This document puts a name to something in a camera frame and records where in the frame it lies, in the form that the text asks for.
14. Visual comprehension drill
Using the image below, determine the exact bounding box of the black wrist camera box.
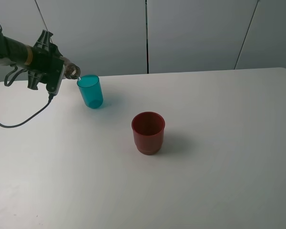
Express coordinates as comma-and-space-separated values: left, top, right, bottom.
46, 58, 65, 95

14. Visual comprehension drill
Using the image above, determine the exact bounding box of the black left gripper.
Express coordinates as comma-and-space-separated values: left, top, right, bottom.
26, 30, 62, 90

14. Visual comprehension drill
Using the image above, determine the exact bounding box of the teal translucent plastic cup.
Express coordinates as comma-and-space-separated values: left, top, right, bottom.
77, 75, 103, 109

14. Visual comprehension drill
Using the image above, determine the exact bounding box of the black camera cable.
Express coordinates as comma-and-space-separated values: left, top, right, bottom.
0, 93, 55, 128

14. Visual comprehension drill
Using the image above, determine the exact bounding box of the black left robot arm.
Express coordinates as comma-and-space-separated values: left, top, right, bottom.
0, 28, 64, 94

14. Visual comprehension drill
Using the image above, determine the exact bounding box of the red plastic cup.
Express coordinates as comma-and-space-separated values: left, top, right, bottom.
131, 112, 165, 156

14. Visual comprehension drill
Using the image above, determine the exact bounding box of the clear brownish plastic bottle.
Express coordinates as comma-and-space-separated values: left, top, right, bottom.
60, 56, 81, 80

